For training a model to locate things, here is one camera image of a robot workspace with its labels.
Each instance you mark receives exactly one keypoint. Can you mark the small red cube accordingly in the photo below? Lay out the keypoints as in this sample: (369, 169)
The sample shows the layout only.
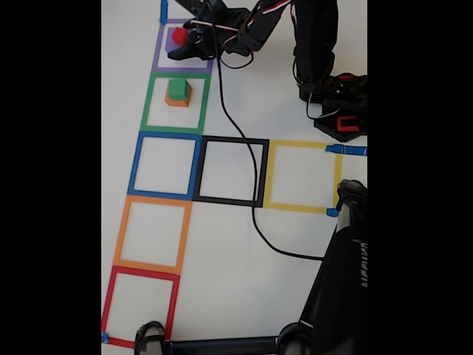
(179, 36)

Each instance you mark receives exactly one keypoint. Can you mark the green square block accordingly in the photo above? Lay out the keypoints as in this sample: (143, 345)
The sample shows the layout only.
(177, 88)

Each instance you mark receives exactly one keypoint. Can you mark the orange square block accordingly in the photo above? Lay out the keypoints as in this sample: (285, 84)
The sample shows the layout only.
(177, 103)

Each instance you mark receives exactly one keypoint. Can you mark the large purple square block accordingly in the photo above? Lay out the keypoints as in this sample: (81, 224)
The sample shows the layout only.
(170, 44)

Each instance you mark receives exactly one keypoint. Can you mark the blue tape strip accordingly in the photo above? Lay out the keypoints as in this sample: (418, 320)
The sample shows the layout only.
(164, 9)
(332, 212)
(105, 337)
(351, 150)

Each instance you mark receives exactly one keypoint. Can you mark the black tripod stand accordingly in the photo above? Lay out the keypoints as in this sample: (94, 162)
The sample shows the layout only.
(332, 296)

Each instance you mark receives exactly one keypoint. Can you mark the purple square frame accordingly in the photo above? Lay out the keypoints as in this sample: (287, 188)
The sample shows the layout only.
(183, 69)

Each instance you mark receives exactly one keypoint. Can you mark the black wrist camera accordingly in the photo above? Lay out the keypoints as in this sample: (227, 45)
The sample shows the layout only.
(205, 44)

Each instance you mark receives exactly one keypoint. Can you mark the green square frame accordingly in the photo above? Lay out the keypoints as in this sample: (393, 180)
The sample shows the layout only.
(171, 129)

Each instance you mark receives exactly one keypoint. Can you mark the blue square frame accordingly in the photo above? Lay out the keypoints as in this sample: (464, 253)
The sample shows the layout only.
(162, 194)

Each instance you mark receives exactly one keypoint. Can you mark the black square frame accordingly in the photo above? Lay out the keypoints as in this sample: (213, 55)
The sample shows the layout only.
(229, 202)

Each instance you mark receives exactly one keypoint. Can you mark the yellow square frame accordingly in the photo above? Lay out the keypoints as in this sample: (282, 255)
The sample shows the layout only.
(295, 208)

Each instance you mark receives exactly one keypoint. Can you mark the orange square frame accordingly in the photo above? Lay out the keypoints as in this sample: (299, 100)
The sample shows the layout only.
(148, 267)

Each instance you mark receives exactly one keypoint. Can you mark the red square frame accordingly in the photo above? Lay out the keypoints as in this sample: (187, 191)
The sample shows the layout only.
(142, 273)

